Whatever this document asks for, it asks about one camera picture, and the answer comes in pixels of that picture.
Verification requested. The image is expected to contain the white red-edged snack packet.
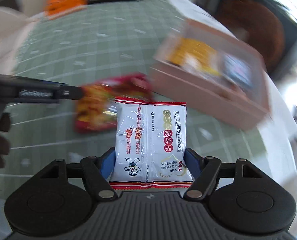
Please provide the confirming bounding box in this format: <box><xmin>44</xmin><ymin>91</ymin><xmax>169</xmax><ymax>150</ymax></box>
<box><xmin>110</xmin><ymin>97</ymin><xmax>193</xmax><ymax>190</ymax></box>

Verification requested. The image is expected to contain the red snack bag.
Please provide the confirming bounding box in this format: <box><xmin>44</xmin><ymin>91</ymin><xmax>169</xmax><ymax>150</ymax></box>
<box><xmin>74</xmin><ymin>73</ymin><xmax>153</xmax><ymax>133</ymax></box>

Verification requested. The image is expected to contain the yellow snack bag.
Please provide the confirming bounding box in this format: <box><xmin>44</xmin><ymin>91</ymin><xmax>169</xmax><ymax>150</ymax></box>
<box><xmin>167</xmin><ymin>37</ymin><xmax>221</xmax><ymax>77</ymax></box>

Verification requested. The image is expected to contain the left hand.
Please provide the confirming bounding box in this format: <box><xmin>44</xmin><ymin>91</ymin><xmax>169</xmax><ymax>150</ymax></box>
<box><xmin>0</xmin><ymin>113</ymin><xmax>11</xmax><ymax>168</ymax></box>

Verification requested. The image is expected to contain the pink storage box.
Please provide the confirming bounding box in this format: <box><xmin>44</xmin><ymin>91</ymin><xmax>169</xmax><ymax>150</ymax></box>
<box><xmin>149</xmin><ymin>19</ymin><xmax>270</xmax><ymax>130</ymax></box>

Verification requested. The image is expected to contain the blue clear snack packet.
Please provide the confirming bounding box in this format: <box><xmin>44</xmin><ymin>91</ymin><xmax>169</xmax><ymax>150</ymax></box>
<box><xmin>222</xmin><ymin>54</ymin><xmax>253</xmax><ymax>89</ymax></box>

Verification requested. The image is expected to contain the green grid tablecloth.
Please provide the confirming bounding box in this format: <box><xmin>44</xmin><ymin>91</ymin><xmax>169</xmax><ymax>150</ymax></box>
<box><xmin>0</xmin><ymin>0</ymin><xmax>272</xmax><ymax>203</ymax></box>

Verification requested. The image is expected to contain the orange tissue pack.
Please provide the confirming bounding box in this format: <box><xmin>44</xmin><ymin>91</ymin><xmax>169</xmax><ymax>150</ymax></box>
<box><xmin>44</xmin><ymin>0</ymin><xmax>87</xmax><ymax>20</ymax></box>

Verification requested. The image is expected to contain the brown round chair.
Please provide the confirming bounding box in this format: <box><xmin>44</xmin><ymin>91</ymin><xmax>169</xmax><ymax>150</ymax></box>
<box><xmin>215</xmin><ymin>0</ymin><xmax>285</xmax><ymax>72</ymax></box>

